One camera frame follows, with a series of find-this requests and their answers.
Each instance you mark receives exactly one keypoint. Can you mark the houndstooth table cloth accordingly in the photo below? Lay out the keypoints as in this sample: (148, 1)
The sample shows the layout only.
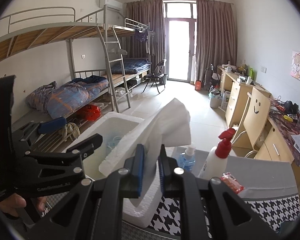
(209, 210)

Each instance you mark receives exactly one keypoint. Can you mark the red snack packet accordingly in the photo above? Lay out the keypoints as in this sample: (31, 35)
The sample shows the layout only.
(232, 182)

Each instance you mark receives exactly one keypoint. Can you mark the blue surgical face mask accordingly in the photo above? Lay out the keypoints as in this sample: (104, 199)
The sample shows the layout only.
(112, 143)

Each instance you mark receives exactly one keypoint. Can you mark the white styrofoam box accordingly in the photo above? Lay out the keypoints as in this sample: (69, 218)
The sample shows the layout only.
(111, 125)

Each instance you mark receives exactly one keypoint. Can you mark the metal bunk bed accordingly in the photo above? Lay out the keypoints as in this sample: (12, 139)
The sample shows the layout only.
(86, 27)

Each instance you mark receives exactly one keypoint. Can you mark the right brown curtain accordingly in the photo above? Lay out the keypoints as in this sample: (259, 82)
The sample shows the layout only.
(216, 36)

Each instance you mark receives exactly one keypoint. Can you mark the blue plaid quilt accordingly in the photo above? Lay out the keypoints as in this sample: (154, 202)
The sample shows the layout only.
(63, 101)

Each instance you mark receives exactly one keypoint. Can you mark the wooden smiley face chair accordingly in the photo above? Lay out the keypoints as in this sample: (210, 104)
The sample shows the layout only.
(252, 123)

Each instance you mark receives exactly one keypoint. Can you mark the white pump lotion bottle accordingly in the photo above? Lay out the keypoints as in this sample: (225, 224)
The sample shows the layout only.
(216, 161)

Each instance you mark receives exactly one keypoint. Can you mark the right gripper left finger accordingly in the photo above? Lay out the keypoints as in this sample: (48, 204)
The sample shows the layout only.
(133, 182)

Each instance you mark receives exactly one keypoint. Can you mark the brown curtain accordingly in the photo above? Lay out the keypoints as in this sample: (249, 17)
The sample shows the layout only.
(146, 17)
(216, 36)

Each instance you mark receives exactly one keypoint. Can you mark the glass balcony door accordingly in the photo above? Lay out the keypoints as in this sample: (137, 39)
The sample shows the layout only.
(180, 39)

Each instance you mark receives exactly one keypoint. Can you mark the white air conditioner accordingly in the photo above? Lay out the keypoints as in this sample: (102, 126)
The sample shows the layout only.
(113, 4)

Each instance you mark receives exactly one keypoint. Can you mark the grey trash bin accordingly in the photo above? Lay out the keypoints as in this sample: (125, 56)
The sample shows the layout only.
(215, 98)

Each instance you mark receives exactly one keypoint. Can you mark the red bag under bed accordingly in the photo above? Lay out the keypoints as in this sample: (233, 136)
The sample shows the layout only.
(89, 112)

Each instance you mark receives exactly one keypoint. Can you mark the blue liquid clear bottle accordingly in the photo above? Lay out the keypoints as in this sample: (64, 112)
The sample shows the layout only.
(186, 159)

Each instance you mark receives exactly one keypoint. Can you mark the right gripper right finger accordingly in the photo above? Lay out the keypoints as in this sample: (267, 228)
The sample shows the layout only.
(166, 168)

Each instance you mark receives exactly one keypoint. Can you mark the person's left hand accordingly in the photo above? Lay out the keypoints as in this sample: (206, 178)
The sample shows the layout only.
(15, 201)

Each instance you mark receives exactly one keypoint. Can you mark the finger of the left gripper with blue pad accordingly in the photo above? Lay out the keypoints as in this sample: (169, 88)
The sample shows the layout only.
(51, 126)

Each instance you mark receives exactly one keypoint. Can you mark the black folding chair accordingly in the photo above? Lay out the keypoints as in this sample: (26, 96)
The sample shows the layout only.
(155, 75)

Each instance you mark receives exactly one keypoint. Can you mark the wooden desk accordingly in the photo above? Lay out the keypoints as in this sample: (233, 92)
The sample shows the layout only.
(277, 142)

